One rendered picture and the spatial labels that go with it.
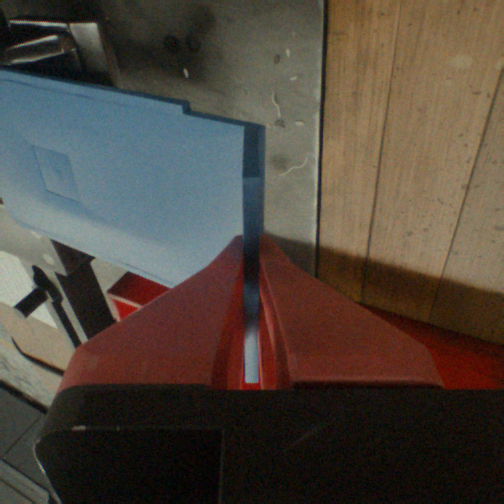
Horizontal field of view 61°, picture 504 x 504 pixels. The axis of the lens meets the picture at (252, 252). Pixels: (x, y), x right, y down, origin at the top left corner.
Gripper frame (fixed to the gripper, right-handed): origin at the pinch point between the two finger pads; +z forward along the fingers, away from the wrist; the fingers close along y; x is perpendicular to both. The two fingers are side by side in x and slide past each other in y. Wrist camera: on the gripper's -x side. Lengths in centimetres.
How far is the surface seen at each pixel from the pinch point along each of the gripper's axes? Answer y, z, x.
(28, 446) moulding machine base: 237, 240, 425
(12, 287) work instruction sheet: 30, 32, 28
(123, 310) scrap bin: 9.3, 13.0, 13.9
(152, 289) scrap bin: 6.8, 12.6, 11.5
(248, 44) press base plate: 0.1, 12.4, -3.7
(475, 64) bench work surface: -8.6, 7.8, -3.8
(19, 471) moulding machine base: 236, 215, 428
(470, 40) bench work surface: -8.2, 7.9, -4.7
